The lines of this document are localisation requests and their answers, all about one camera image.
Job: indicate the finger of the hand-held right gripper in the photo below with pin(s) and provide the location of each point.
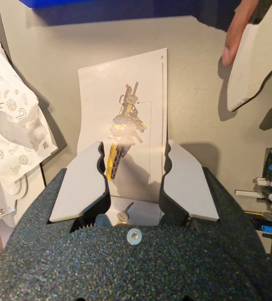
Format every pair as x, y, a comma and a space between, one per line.
249, 70

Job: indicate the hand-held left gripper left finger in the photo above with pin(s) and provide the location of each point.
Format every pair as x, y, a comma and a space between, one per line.
79, 183

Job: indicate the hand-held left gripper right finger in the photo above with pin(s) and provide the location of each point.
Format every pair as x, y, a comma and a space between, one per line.
189, 185

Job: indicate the partly built lego model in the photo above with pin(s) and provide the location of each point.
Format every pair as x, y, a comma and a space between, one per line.
271, 162

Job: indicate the lego instruction booklet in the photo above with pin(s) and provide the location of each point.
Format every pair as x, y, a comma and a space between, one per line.
117, 82

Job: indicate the person's right hand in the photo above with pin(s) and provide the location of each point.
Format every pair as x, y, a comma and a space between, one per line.
237, 35

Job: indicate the white folding stand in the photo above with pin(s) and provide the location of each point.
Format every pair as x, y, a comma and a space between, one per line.
32, 183

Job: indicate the torn white printed paper bag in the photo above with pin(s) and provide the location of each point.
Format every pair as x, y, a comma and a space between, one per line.
8, 105

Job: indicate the blue plastic bin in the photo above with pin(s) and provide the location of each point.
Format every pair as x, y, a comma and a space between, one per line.
126, 7

